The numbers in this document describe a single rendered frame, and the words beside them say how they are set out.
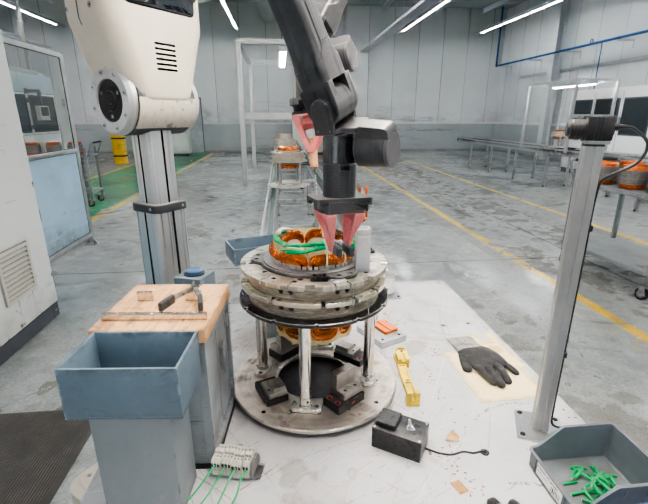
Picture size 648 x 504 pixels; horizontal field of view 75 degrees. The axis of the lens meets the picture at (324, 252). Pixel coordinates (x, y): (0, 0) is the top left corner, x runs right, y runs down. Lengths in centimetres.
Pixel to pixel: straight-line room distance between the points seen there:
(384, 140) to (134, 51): 65
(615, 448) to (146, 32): 128
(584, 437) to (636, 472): 9
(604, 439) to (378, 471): 43
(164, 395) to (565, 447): 72
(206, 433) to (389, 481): 34
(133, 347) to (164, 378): 14
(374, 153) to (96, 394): 53
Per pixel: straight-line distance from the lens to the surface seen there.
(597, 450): 101
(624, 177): 432
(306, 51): 68
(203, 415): 82
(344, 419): 93
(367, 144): 68
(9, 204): 323
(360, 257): 85
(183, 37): 121
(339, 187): 71
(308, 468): 87
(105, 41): 113
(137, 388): 67
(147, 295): 86
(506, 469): 93
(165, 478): 78
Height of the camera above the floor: 140
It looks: 18 degrees down
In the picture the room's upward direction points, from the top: straight up
